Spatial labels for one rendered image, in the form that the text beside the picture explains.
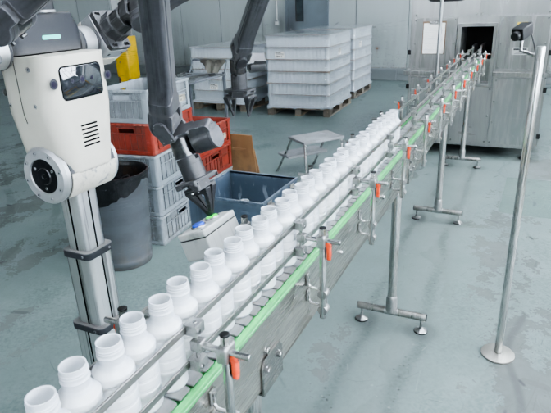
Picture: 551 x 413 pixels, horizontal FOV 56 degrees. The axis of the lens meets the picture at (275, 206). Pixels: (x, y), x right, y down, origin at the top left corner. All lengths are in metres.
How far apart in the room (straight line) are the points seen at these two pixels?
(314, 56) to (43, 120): 6.58
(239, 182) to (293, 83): 5.83
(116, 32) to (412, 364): 1.90
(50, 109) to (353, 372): 1.75
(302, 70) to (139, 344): 7.23
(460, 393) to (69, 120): 1.91
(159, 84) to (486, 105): 4.91
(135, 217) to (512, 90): 3.93
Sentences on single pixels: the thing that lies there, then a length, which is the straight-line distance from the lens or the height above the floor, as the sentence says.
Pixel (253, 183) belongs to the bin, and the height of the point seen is 0.90.
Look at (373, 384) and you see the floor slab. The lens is 2.49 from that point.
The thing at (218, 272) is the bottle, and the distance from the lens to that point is 0.99.
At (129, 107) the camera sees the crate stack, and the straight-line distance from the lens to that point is 3.63.
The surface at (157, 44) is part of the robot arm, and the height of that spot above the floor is 1.53.
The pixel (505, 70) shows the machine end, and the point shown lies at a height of 0.91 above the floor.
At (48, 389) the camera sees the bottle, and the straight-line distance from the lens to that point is 0.74.
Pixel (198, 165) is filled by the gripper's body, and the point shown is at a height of 1.25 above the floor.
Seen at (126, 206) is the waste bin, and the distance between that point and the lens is 3.37.
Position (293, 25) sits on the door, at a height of 1.13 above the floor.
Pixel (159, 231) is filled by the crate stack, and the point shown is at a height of 0.11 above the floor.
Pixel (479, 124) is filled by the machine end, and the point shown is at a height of 0.35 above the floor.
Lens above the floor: 1.59
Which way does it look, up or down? 21 degrees down
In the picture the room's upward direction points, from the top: 2 degrees counter-clockwise
